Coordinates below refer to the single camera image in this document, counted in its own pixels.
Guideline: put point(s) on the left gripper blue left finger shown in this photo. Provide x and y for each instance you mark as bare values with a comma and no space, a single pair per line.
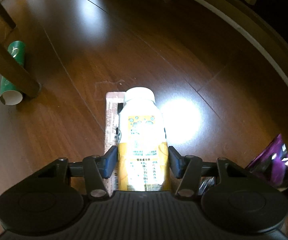
108,162

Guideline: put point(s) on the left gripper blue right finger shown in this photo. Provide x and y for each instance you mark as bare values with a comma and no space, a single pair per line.
177,162

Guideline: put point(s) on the yellow white drink bottle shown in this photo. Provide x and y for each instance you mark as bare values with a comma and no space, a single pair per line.
142,147

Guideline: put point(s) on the purple snack bag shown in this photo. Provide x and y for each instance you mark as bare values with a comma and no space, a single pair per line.
253,200

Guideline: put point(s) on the pink printed flat packet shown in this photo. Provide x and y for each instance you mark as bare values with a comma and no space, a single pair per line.
114,104

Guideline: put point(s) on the wooden chair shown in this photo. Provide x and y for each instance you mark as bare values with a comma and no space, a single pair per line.
11,70

